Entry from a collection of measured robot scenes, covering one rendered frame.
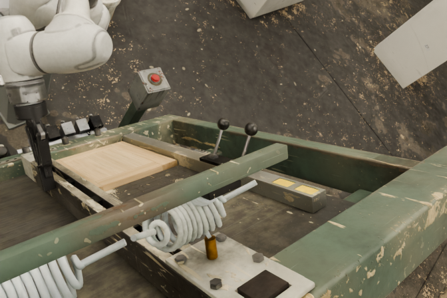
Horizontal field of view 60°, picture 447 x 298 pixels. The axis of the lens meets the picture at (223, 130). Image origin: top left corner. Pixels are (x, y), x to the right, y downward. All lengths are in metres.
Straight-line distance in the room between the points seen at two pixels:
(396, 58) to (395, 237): 4.30
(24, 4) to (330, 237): 1.52
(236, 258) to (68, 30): 0.64
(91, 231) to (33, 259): 0.05
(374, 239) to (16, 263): 0.46
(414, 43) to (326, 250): 4.28
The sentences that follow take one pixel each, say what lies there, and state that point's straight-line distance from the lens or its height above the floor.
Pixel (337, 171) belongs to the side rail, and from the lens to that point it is 1.13.
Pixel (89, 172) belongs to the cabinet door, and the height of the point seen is 1.09.
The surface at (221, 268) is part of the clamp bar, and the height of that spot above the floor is 1.83.
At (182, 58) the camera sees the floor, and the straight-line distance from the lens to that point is 3.21.
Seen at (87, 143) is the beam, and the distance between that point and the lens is 1.58.
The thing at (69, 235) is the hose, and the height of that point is 1.95.
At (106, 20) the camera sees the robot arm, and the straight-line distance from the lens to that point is 1.86.
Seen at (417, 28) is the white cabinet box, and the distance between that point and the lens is 4.74.
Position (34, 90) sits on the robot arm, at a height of 1.41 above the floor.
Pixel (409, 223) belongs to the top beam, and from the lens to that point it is 0.68.
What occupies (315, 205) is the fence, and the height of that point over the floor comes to 1.67.
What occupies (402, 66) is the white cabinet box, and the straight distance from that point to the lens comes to 4.89.
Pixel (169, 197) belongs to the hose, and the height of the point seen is 1.94.
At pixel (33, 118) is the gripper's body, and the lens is 1.08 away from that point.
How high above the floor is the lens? 2.32
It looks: 51 degrees down
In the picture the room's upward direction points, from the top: 46 degrees clockwise
